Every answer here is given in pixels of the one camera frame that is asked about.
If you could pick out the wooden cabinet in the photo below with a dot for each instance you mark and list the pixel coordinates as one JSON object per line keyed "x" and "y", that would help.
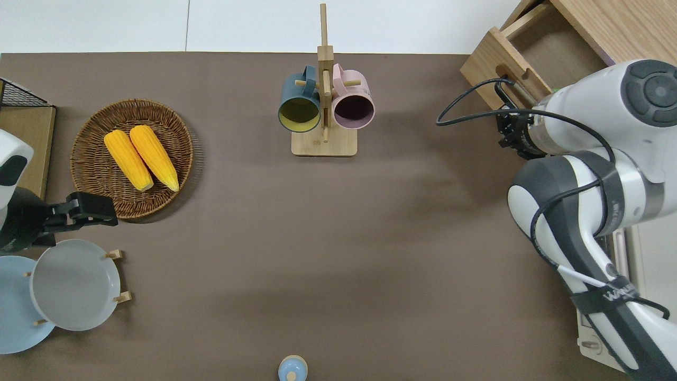
{"x": 624, "y": 26}

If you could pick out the white toaster oven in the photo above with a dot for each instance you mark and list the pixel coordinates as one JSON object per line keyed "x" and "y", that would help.
{"x": 621, "y": 254}

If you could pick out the light wooden drawer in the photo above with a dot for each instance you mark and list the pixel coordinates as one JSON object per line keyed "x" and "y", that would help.
{"x": 497, "y": 63}

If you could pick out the wooden plate rack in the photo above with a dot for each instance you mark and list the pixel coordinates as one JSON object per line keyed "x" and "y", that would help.
{"x": 122, "y": 297}

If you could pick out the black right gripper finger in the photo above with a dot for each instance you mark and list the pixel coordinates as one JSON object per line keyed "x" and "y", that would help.
{"x": 506, "y": 120}
{"x": 509, "y": 142}

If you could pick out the light blue plate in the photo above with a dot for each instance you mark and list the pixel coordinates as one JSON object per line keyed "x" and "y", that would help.
{"x": 16, "y": 317}

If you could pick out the brown table mat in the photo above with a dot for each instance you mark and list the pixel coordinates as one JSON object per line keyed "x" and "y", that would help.
{"x": 317, "y": 254}

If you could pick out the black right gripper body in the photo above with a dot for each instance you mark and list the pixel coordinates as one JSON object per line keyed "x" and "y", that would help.
{"x": 529, "y": 140}

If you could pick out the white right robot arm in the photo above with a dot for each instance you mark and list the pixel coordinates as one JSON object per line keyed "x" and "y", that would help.
{"x": 582, "y": 106}

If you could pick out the round wicker basket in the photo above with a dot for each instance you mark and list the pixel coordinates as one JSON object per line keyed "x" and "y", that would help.
{"x": 95, "y": 185}

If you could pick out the wooden mug tree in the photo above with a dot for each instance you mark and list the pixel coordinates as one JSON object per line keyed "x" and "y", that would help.
{"x": 323, "y": 143}

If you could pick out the dark teal mug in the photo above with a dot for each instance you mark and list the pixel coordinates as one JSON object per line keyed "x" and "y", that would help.
{"x": 299, "y": 95}

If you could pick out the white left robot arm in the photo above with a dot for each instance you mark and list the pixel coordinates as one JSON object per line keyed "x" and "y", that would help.
{"x": 10, "y": 159}

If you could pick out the wooden board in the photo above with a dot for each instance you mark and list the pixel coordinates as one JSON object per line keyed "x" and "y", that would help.
{"x": 31, "y": 143}

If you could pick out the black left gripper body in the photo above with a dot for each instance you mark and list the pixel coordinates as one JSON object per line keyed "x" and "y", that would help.
{"x": 24, "y": 222}

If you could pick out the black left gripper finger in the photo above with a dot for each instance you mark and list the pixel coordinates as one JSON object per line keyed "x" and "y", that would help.
{"x": 95, "y": 219}
{"x": 92, "y": 203}

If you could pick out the yellow corn cob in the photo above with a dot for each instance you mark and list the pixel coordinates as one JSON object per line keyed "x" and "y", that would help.
{"x": 127, "y": 159}
{"x": 154, "y": 156}

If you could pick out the pink mug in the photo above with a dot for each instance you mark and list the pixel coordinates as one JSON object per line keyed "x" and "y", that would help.
{"x": 353, "y": 92}

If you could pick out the grey plate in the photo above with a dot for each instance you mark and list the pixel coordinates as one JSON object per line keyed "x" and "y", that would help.
{"x": 74, "y": 286}

